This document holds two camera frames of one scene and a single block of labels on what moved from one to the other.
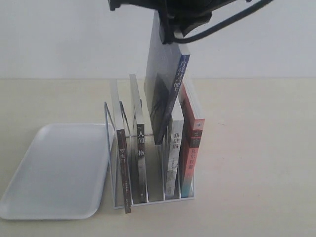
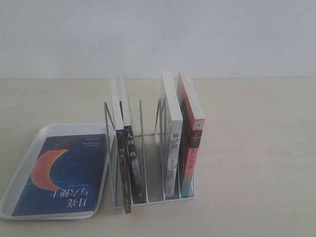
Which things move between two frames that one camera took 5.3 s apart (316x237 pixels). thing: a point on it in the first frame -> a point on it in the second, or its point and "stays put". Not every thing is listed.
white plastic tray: x=63 y=177 stays put
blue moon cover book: x=166 y=63 -> x=67 y=179
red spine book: x=191 y=126 stays put
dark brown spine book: x=122 y=146 stays put
